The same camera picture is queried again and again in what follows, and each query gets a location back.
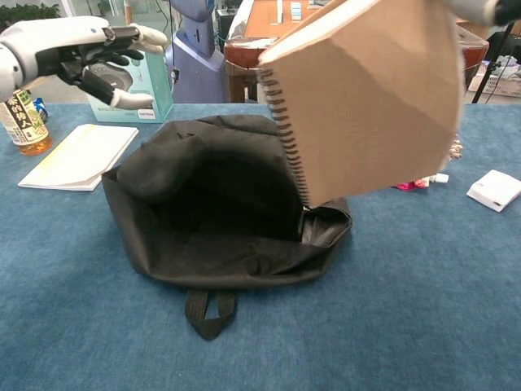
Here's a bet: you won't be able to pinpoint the brown tea bottle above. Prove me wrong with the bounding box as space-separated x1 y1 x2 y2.
0 89 53 156

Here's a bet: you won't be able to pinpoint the small white box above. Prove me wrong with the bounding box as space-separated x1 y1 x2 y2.
466 169 521 213

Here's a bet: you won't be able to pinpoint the white plastic basket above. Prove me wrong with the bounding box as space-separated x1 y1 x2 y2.
467 75 521 97

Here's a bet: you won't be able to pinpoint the blue snack packet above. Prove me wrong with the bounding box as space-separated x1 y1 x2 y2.
33 97 50 121

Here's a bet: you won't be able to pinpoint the white yellow booklet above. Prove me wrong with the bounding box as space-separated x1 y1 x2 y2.
17 124 140 192

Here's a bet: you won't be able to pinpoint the beige rope bundle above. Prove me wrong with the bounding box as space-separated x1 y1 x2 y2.
446 138 463 162

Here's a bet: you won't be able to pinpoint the pink drink pouch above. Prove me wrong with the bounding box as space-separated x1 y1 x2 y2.
391 173 450 191

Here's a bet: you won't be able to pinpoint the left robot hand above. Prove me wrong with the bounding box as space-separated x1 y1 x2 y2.
0 15 169 110

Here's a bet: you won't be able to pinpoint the black backpack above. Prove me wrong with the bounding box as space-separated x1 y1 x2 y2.
101 114 353 342

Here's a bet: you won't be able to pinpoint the green plants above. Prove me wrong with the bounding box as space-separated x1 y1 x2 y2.
0 3 62 32

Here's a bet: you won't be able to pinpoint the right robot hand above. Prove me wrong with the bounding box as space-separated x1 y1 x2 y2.
445 0 521 25

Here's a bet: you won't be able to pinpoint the black tripod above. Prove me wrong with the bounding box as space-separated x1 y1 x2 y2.
471 20 518 104

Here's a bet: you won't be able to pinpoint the brown spiral notebook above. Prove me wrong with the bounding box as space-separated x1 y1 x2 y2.
256 0 468 209

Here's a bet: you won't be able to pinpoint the blue felt table cover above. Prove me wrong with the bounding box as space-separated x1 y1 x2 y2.
0 101 521 391

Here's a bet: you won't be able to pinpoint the blue grey robot body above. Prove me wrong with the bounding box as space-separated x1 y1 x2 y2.
164 0 229 104

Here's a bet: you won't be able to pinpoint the teal product box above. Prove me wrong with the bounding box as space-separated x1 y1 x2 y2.
86 51 175 124

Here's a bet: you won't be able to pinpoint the brown mahjong table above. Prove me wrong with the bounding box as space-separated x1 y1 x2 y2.
223 0 489 103

